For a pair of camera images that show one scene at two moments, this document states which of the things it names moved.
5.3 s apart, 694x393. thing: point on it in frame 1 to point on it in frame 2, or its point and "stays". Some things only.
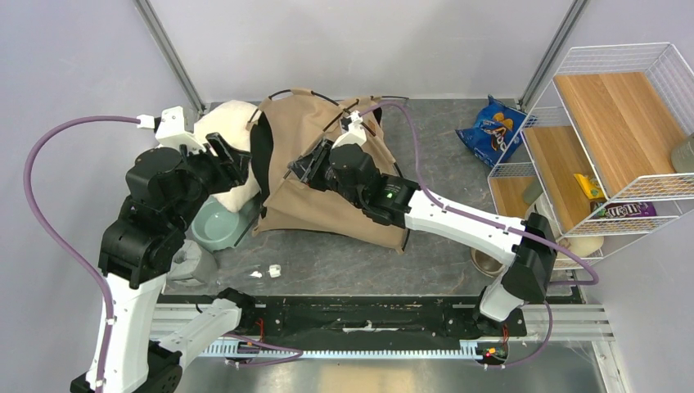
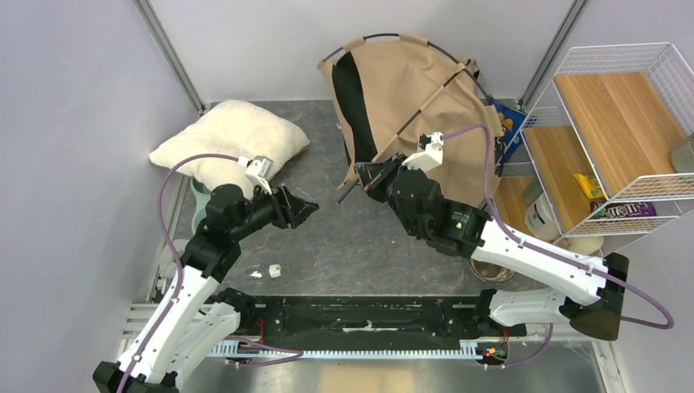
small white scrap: [275, 270] stays
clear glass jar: [682, 155] stays
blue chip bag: [497, 132] stays
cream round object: [583, 246] stays
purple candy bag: [619, 210] stays
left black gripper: [228, 164] to [285, 205]
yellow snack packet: [589, 186] stays
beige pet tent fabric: [298, 119] to [387, 93]
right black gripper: [306, 169] to [383, 177]
